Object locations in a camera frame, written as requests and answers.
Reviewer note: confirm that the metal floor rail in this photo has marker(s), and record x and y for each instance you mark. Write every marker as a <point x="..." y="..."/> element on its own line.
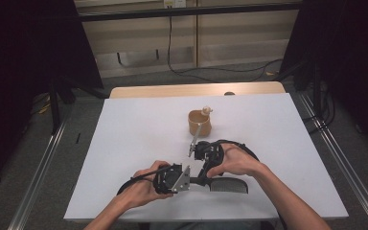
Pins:
<point x="348" y="166"/>
<point x="38" y="172"/>

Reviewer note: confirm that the black horizontal bar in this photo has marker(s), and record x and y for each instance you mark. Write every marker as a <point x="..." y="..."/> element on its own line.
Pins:
<point x="188" y="12"/>

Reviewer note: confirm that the tan cup with small figure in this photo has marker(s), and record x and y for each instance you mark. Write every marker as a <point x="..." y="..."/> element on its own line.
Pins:
<point x="204" y="126"/>

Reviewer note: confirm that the black slotted spatula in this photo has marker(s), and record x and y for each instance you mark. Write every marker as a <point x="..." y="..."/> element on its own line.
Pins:
<point x="230" y="186"/>

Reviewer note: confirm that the person's right hand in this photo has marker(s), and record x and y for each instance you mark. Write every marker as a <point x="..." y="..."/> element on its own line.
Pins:
<point x="239" y="163"/>

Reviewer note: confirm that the wooden table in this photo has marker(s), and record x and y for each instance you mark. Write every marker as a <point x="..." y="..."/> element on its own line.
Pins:
<point x="172" y="90"/>

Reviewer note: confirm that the black metal stand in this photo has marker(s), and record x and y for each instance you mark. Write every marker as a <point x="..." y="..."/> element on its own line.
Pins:
<point x="55" y="105"/>

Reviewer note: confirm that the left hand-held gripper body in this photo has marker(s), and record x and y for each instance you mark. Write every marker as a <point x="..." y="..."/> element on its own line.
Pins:
<point x="172" y="179"/>

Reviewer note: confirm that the person's left hand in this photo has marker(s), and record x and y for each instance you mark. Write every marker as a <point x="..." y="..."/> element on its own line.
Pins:
<point x="140" y="190"/>

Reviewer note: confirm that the black curtain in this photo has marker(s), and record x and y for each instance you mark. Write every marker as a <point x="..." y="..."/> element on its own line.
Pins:
<point x="348" y="57"/>
<point x="19" y="64"/>

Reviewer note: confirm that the white table board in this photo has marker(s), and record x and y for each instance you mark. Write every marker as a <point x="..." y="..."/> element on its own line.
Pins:
<point x="134" y="134"/>

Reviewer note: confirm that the small dark round thing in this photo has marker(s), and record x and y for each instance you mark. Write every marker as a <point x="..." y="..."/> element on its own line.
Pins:
<point x="229" y="93"/>

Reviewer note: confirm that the white wall outlet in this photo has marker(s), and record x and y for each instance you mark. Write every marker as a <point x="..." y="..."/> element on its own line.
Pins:
<point x="174" y="3"/>

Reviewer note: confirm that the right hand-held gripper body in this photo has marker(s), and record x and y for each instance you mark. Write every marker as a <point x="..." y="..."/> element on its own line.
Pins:
<point x="209" y="151"/>

